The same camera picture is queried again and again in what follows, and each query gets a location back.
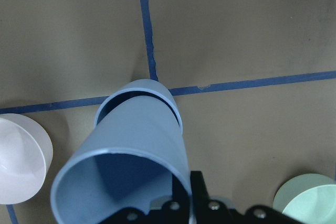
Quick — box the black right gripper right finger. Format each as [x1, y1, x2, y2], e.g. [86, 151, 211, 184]
[190, 170, 209, 208]

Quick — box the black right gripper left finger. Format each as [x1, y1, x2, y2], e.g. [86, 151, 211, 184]
[172, 175, 191, 215]

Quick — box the blue cup moved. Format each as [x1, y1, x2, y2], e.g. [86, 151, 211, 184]
[50, 91, 191, 223]
[93, 79, 183, 133]

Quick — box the green bowl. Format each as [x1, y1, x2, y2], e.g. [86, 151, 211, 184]
[272, 174, 335, 223]

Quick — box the pink bowl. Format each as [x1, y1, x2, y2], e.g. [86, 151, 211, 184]
[1, 113, 53, 205]

